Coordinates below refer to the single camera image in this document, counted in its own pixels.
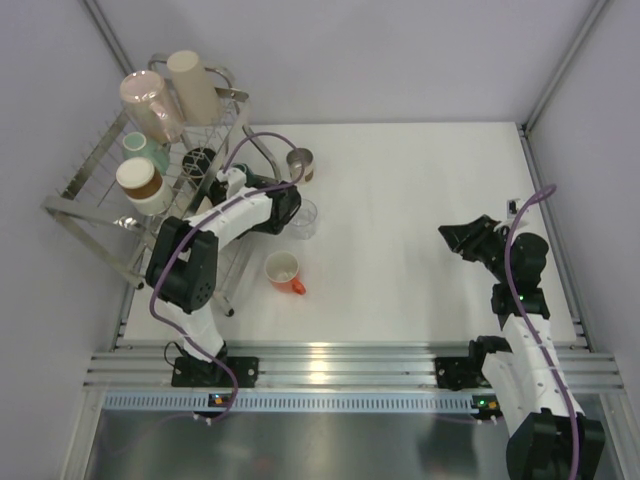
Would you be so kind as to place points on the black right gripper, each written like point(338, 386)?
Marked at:
point(467, 238)

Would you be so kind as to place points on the orange mug white inside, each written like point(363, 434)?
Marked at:
point(282, 270)

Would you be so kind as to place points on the dark teal cup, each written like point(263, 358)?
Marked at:
point(251, 179)

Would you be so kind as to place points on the dark brown mug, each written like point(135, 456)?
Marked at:
point(197, 162)

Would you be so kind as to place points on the tall beige cup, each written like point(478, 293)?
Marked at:
point(196, 91)

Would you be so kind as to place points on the steel cup with cork base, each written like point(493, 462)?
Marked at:
point(144, 186)

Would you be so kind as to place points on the teal green mug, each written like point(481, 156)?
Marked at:
point(136, 144)

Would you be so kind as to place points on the iridescent pink mug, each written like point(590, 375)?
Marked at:
point(149, 103)

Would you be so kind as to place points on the floral mug green inside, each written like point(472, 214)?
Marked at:
point(204, 206)

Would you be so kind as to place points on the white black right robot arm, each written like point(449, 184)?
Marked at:
point(550, 436)

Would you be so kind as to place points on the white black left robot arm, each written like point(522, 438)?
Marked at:
point(182, 271)

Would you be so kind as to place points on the stainless steel dish rack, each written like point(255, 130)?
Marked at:
point(186, 204)

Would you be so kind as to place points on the clear glass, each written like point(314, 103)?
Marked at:
point(303, 225)

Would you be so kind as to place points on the steel cup with brown band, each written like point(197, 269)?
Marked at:
point(301, 161)

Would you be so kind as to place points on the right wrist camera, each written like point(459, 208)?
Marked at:
point(513, 207)

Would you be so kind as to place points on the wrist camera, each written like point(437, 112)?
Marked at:
point(513, 207)
point(231, 181)

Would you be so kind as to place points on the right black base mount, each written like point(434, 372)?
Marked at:
point(465, 372)

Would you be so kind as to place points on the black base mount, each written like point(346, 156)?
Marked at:
point(465, 372)
point(190, 372)

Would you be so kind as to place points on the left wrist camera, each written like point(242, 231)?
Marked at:
point(231, 181)

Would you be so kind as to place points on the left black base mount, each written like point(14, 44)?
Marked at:
point(190, 372)

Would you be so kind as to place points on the perforated cable duct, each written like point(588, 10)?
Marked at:
point(265, 402)

